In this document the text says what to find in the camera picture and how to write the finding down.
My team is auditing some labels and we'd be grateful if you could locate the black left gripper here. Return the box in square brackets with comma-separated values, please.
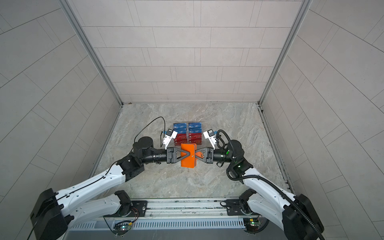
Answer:
[139, 148, 188, 167]

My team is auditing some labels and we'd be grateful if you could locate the orange card holder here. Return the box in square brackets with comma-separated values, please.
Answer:
[181, 144, 197, 169]

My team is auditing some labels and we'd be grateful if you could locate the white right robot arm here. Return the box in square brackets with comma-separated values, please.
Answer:
[192, 140, 324, 240]

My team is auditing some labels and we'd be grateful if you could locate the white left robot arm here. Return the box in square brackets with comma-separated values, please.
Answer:
[30, 137, 195, 240]

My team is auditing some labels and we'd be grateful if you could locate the left card stack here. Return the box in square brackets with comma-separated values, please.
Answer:
[173, 123, 188, 146]

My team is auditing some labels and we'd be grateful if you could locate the card stack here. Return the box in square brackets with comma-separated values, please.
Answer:
[188, 123, 203, 145]
[173, 123, 188, 146]

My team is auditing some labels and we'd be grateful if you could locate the right card stack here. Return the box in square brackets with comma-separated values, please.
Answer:
[188, 123, 203, 145]

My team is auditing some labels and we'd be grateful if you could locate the right green circuit board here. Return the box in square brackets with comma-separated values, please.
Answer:
[243, 219, 261, 234]

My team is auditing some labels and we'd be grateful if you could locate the green circuit board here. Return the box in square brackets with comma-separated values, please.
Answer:
[113, 221, 133, 236]
[243, 219, 261, 234]

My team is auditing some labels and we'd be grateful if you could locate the left green circuit board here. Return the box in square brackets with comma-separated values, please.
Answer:
[113, 221, 133, 236]

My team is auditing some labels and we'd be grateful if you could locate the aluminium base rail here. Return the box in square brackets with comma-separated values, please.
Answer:
[59, 196, 310, 221]

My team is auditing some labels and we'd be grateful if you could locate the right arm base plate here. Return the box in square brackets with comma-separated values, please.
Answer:
[220, 199, 261, 217]

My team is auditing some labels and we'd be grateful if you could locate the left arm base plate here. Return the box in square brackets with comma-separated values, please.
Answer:
[105, 201, 148, 218]

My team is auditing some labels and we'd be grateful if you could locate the aluminium corner post right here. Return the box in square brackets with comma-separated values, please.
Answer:
[258, 0, 313, 105]

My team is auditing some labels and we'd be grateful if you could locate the aluminium corner post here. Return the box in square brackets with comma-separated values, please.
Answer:
[258, 0, 313, 105]
[58, 0, 124, 106]

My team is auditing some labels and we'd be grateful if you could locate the aluminium corner post left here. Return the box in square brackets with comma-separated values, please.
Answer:
[58, 0, 124, 106]

